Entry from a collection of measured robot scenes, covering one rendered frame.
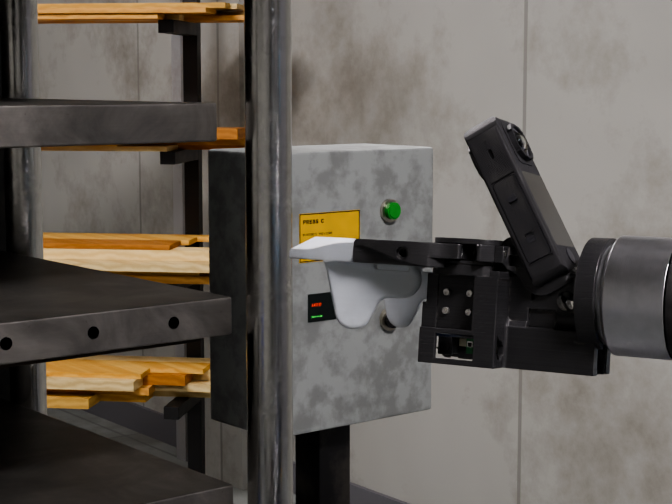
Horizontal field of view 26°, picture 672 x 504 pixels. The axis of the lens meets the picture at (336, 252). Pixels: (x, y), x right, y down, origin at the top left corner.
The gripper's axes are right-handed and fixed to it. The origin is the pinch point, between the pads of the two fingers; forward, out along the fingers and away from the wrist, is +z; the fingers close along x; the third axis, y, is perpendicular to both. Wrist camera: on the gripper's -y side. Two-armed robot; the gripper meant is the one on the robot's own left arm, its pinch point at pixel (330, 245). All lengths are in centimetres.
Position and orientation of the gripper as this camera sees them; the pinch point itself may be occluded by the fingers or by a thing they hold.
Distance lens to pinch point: 100.4
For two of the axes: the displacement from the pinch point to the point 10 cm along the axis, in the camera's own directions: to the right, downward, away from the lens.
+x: 4.6, 0.3, 8.9
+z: -8.9, -0.5, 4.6
